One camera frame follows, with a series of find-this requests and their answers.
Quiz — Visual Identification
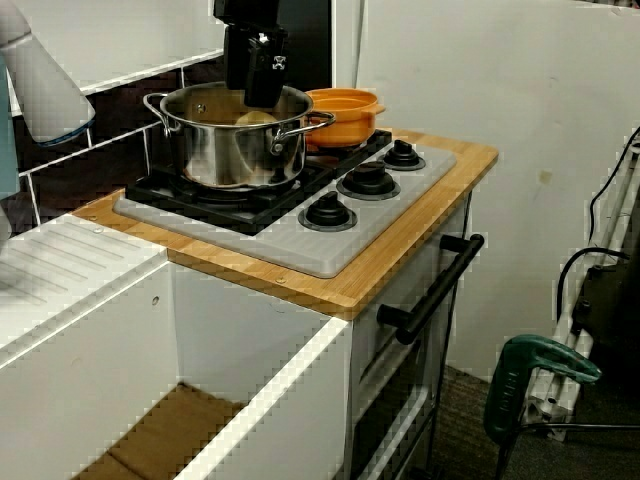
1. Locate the green clamp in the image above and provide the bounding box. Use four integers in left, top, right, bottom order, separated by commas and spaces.
483, 334, 604, 450

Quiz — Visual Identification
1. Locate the black burner grate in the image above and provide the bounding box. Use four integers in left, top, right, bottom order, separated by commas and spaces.
304, 128, 394, 171
124, 162, 334, 237

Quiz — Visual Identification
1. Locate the yellow toy pepper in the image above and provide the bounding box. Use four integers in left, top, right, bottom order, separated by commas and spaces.
235, 110, 277, 127

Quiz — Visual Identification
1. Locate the orange plastic pot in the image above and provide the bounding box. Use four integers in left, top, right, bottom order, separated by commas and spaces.
303, 87, 387, 149

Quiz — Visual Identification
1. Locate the black stove knob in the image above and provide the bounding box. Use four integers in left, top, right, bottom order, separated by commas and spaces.
336, 160, 402, 201
379, 138, 427, 172
298, 192, 359, 234

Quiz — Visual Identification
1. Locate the black oven door handle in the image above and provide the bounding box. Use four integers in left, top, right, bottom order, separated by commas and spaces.
377, 233, 486, 346

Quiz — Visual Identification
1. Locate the white toy kitchen unit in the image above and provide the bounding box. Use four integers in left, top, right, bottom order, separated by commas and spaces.
0, 127, 501, 480

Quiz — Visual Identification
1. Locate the blue plastic bin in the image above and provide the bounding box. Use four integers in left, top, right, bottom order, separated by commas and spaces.
0, 49, 22, 201

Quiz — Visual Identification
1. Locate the gray toy faucet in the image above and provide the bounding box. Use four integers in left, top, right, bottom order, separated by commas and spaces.
0, 0, 97, 246

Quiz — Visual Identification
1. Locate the aluminium rail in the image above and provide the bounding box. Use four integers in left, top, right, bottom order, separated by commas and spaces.
524, 139, 640, 444

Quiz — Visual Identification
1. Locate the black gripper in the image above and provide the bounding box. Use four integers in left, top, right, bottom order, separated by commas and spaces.
223, 24, 290, 108

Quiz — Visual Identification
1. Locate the black box device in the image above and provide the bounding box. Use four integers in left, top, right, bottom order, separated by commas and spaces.
572, 263, 640, 371

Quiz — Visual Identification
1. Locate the black side board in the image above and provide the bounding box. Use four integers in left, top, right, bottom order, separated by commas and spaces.
277, 0, 335, 95

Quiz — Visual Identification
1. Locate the thin black cable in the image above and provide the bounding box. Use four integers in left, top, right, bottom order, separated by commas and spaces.
497, 422, 640, 476
588, 127, 640, 247

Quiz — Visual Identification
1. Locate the gray stove top panel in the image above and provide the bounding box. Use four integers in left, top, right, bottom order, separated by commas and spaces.
112, 139, 459, 280

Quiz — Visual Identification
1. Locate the brown cardboard sheet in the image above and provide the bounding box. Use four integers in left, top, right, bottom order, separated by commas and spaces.
74, 382, 249, 480

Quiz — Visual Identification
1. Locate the stainless steel pot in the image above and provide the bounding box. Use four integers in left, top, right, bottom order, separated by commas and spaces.
143, 82, 337, 191

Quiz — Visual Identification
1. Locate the black looped cable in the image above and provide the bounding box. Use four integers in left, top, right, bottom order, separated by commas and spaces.
556, 247, 632, 324

